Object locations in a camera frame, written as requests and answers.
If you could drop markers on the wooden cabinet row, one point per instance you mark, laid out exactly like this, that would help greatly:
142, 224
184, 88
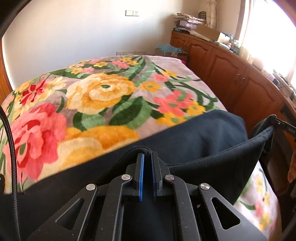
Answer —
241, 88

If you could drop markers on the teal basket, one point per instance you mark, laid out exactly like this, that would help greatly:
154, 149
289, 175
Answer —
167, 48

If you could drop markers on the stack of papers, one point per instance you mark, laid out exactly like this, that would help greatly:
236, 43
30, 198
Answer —
187, 22

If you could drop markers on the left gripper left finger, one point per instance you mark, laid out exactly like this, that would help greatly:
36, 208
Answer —
71, 221

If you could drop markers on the floral bed blanket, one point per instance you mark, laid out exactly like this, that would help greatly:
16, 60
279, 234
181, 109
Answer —
64, 118

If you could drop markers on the wall switch plate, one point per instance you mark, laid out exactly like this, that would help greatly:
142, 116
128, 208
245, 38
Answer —
131, 13

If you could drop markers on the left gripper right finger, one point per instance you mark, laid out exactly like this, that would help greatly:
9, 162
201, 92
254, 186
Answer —
199, 212

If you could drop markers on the person right hand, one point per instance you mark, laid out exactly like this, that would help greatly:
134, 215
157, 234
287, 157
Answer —
292, 171

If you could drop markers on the patterned curtain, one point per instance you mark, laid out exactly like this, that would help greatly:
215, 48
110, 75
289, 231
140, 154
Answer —
211, 14

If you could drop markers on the cardboard box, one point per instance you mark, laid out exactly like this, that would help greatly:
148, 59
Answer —
212, 34

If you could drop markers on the black pants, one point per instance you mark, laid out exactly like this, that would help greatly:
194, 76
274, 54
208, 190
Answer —
212, 148

